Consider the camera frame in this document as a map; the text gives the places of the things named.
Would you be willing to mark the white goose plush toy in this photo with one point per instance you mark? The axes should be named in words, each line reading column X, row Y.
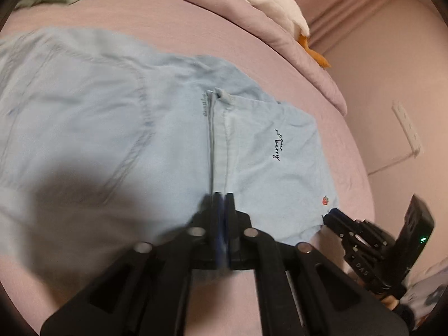
column 266, row 3

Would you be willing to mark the pink curtain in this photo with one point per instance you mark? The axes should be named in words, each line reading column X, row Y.
column 350, row 10

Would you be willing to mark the light blue denim shorts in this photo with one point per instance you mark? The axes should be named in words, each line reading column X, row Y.
column 105, row 112

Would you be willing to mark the white wall socket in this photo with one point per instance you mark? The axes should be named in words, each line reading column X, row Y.
column 407, row 129

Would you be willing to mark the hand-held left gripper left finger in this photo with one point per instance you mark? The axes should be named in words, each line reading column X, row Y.
column 218, row 224

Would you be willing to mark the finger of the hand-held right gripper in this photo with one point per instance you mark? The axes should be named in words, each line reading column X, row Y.
column 337, row 232
column 344, row 217

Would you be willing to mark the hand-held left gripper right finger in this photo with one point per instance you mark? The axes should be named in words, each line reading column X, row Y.
column 229, row 210

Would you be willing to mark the lilac duvet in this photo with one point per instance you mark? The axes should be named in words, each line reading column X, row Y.
column 245, row 24

